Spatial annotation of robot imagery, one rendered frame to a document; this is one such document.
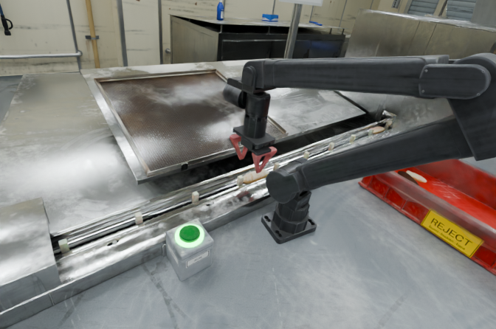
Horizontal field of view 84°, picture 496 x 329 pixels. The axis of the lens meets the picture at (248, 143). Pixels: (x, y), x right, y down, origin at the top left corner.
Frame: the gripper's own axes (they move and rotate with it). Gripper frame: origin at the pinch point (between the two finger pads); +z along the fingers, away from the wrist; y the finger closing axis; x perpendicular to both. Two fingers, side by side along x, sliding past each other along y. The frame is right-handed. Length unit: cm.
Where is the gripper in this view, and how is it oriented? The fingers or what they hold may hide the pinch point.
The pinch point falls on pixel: (249, 163)
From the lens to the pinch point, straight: 74.1
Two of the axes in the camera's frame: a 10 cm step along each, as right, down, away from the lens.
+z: -1.0, 8.7, 4.8
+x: 7.9, -2.2, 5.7
